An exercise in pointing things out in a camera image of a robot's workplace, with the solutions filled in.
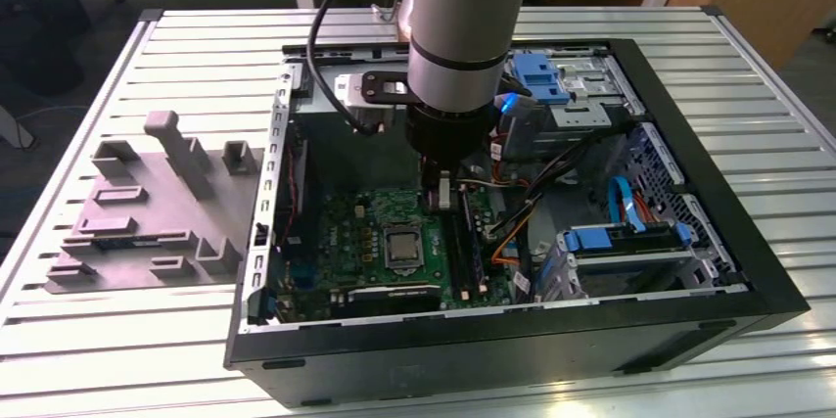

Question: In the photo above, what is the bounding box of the metal socket cover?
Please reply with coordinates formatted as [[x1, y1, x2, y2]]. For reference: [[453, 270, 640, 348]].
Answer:
[[381, 221, 427, 271]]

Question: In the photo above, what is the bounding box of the silver CPU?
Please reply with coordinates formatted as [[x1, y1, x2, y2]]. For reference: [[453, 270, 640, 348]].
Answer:
[[389, 233, 419, 262]]

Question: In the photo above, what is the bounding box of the grey power supply unit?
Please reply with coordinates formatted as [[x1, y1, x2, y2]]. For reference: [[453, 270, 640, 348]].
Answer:
[[287, 63, 419, 189]]

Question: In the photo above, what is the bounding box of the blue drive bay latch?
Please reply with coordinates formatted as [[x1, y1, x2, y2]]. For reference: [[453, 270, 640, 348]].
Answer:
[[513, 53, 568, 107]]

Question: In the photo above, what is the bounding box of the metal drive cage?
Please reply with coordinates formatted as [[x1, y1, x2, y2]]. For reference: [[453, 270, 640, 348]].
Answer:
[[499, 53, 645, 160]]

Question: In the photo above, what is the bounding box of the black RAM stick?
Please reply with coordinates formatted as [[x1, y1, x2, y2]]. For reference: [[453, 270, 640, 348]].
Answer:
[[456, 185, 489, 293]]

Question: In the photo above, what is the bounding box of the green motherboard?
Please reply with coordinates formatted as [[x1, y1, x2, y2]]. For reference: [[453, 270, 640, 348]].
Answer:
[[272, 156, 524, 324]]

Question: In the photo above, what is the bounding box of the hard disk in blue carrier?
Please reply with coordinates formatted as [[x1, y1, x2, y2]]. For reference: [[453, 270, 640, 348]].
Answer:
[[557, 221, 695, 255]]

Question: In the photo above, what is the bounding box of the black graphics card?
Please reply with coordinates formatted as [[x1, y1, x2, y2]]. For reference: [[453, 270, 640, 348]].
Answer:
[[329, 283, 443, 319]]

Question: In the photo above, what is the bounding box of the metal disk bay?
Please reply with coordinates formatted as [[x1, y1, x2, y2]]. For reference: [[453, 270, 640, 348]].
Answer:
[[535, 234, 749, 302]]

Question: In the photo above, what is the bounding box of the grey parts rack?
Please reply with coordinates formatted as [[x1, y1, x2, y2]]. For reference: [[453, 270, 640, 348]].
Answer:
[[44, 111, 267, 296]]

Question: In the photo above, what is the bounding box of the black PC case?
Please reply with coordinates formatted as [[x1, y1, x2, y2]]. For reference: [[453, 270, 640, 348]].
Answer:
[[224, 37, 813, 408]]

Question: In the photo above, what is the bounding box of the green RAM stick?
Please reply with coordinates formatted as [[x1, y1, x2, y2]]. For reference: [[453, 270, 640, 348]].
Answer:
[[91, 235, 165, 251]]

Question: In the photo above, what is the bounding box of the grey stand leg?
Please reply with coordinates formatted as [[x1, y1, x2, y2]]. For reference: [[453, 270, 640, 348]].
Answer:
[[0, 104, 35, 150]]

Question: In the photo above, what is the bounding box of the white yellow wire bundle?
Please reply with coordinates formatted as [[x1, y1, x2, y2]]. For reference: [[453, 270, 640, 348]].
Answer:
[[456, 175, 531, 190]]

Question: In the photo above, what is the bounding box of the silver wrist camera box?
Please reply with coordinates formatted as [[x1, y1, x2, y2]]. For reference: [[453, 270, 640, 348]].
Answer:
[[496, 91, 539, 119], [331, 70, 412, 111]]

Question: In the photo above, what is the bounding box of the black wire bundle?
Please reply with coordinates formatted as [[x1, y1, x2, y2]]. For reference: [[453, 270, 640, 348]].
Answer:
[[485, 123, 639, 241]]

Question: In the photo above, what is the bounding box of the orange wire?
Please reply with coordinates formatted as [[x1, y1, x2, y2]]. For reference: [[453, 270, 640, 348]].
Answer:
[[488, 235, 525, 267]]

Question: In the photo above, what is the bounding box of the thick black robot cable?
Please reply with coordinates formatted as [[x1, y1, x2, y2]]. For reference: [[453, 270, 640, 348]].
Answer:
[[305, 0, 387, 136]]

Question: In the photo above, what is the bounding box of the blue data wire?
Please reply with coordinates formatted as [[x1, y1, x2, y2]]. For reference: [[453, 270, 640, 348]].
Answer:
[[607, 176, 649, 234]]

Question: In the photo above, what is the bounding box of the red data wire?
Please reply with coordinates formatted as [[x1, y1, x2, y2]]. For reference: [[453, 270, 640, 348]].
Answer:
[[632, 195, 663, 229]]

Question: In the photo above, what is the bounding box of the blue floor cable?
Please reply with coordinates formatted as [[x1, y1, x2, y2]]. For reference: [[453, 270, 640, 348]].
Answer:
[[16, 103, 95, 121]]

